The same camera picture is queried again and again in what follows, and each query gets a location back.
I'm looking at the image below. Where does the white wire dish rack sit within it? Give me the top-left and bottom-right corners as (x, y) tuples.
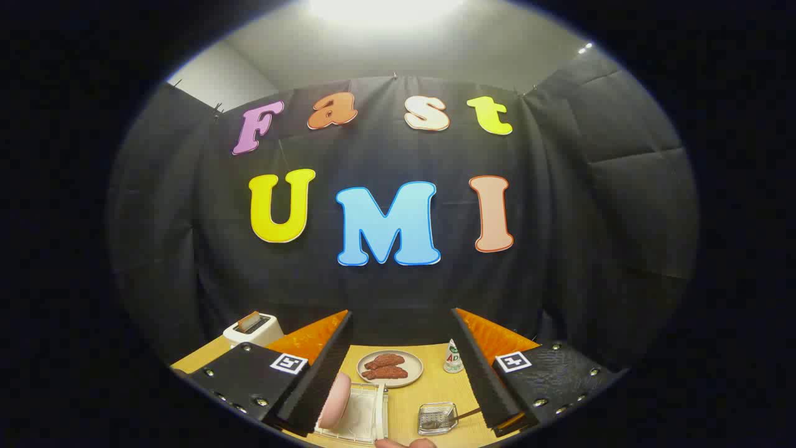
(314, 383), (389, 446)

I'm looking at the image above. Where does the beige round plate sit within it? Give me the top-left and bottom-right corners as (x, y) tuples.
(356, 350), (424, 388)

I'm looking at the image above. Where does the pink plate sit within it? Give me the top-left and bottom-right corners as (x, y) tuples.
(317, 372), (352, 430)

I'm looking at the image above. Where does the white toaster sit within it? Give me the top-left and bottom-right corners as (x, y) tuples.
(223, 311), (284, 348)

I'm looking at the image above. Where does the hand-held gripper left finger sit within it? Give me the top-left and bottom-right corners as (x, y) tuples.
(187, 309), (354, 437)

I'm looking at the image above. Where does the white drain tray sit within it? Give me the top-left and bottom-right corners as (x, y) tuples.
(326, 389), (377, 440)

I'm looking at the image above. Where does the small wire basket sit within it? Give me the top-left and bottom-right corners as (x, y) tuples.
(417, 402), (459, 436)

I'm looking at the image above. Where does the white bottle with green label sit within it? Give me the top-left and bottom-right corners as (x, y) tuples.
(443, 339), (465, 374)

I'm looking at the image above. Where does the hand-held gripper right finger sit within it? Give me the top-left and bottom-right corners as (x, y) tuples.
(451, 307), (626, 437)

